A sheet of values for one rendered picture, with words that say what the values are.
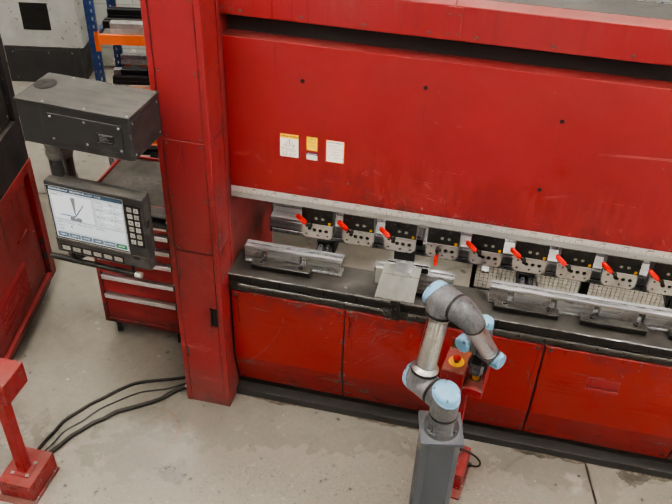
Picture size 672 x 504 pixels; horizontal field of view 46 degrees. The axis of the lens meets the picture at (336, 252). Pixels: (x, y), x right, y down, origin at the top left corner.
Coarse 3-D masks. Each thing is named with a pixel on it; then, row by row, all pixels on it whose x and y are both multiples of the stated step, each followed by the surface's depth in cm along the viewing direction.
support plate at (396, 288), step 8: (384, 264) 384; (392, 264) 385; (384, 272) 379; (392, 272) 380; (416, 272) 380; (384, 280) 375; (392, 280) 375; (400, 280) 375; (408, 280) 375; (416, 280) 375; (384, 288) 370; (392, 288) 370; (400, 288) 370; (408, 288) 370; (416, 288) 371; (376, 296) 365; (384, 296) 365; (392, 296) 365; (400, 296) 366; (408, 296) 366
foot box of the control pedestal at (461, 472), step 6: (468, 450) 407; (462, 456) 403; (468, 456) 404; (462, 462) 400; (456, 468) 397; (462, 468) 397; (468, 468) 411; (456, 474) 395; (462, 474) 395; (456, 480) 397; (462, 480) 405; (456, 486) 399; (462, 486) 401; (456, 492) 399; (456, 498) 396
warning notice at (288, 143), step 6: (282, 138) 355; (288, 138) 354; (294, 138) 354; (282, 144) 357; (288, 144) 356; (294, 144) 355; (282, 150) 359; (288, 150) 358; (294, 150) 357; (288, 156) 360; (294, 156) 359
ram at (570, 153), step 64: (256, 64) 337; (320, 64) 330; (384, 64) 323; (448, 64) 317; (512, 64) 317; (256, 128) 355; (320, 128) 348; (384, 128) 340; (448, 128) 334; (512, 128) 327; (576, 128) 321; (640, 128) 314; (320, 192) 368; (384, 192) 360; (448, 192) 352; (512, 192) 344; (576, 192) 337; (640, 192) 331; (640, 256) 348
